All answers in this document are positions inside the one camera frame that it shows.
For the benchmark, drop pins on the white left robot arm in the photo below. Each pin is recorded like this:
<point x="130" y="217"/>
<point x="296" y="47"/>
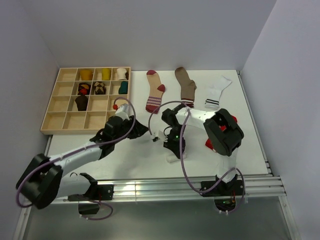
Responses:
<point x="40" y="182"/>

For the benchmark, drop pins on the tan brown sock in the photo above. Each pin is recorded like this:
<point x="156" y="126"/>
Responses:
<point x="187" y="86"/>

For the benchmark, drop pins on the orange rolled sock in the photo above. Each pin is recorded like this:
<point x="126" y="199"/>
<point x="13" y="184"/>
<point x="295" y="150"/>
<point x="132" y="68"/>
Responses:
<point x="86" y="74"/>

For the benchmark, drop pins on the aluminium frame rail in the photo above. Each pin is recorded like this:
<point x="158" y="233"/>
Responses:
<point x="172" y="189"/>

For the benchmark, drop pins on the teal rolled sock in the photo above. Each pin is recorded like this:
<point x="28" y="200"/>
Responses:
<point x="123" y="89"/>

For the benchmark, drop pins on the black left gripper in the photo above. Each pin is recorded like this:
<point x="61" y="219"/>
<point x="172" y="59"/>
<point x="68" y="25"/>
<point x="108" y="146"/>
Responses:
<point x="138" y="130"/>

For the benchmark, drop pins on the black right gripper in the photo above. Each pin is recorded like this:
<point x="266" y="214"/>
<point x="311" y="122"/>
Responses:
<point x="175" y="147"/>

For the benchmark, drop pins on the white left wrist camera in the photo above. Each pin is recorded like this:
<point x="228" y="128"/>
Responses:
<point x="122" y="111"/>

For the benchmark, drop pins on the cream rolled sock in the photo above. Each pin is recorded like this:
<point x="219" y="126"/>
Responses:
<point x="122" y="73"/>

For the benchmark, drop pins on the dark brown striped sock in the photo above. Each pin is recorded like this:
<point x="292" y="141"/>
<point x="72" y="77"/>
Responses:
<point x="81" y="102"/>

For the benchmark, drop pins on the wooden compartment tray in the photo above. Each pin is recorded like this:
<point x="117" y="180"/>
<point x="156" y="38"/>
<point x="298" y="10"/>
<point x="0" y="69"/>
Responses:
<point x="62" y="116"/>

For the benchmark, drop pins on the red patterned sock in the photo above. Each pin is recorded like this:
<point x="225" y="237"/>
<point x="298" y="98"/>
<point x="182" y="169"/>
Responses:
<point x="208" y="142"/>

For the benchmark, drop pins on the argyle red rolled sock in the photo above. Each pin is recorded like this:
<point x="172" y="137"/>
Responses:
<point x="83" y="89"/>

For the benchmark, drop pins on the white black-striped sock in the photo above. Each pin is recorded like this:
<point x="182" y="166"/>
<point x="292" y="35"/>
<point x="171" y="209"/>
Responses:
<point x="215" y="91"/>

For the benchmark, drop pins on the yellow rolled sock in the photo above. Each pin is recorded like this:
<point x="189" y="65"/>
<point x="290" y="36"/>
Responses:
<point x="106" y="74"/>

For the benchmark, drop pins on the plain white sock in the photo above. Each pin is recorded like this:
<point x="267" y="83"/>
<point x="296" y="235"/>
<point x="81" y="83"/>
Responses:
<point x="171" y="158"/>

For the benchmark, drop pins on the argyle brown rolled sock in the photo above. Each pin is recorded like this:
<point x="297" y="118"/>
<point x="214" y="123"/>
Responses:
<point x="99" y="88"/>

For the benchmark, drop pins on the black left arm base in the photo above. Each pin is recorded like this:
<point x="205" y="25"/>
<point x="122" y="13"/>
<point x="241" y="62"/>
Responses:
<point x="94" y="200"/>

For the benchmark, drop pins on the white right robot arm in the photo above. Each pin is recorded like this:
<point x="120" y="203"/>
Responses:
<point x="223" y="132"/>

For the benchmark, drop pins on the beige maroon striped sock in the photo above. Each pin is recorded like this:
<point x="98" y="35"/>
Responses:
<point x="156" y="91"/>

